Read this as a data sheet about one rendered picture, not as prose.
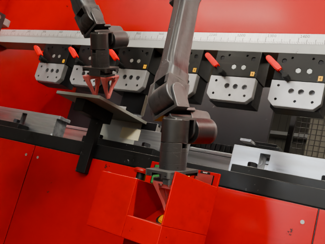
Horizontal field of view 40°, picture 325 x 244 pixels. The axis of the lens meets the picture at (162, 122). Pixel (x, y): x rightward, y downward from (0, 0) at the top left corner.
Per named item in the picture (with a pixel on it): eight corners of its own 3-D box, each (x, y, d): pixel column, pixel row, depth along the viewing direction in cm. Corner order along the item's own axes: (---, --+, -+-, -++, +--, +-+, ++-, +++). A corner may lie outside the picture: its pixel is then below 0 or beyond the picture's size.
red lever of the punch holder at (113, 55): (109, 46, 160) (120, 63, 155) (115, 51, 164) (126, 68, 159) (105, 49, 161) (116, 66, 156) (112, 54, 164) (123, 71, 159)
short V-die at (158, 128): (109, 124, 159) (111, 116, 159) (113, 127, 161) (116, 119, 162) (155, 131, 148) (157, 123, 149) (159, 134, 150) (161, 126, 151)
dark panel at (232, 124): (57, 147, 239) (81, 71, 247) (60, 148, 241) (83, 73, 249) (255, 190, 178) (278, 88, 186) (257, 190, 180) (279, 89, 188)
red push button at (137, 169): (126, 180, 99) (130, 164, 99) (138, 184, 102) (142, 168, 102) (139, 183, 96) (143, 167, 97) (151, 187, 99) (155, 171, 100)
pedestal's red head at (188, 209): (85, 224, 95) (109, 144, 98) (133, 233, 107) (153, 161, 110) (155, 249, 82) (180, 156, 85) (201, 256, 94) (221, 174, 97)
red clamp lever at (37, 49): (34, 43, 182) (42, 58, 177) (41, 47, 185) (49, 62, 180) (31, 46, 182) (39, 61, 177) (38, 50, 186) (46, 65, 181)
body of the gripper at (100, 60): (96, 70, 145) (95, 47, 143) (119, 72, 140) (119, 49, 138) (81, 72, 140) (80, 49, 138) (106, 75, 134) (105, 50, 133)
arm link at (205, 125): (146, 98, 96) (170, 81, 90) (184, 101, 104) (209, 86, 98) (157, 150, 93) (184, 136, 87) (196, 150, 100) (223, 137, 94)
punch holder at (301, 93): (266, 104, 128) (278, 52, 131) (274, 113, 135) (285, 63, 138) (319, 110, 120) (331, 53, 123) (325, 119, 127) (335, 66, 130)
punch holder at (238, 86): (205, 98, 139) (217, 49, 142) (215, 106, 146) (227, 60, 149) (249, 102, 131) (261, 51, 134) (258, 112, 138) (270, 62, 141)
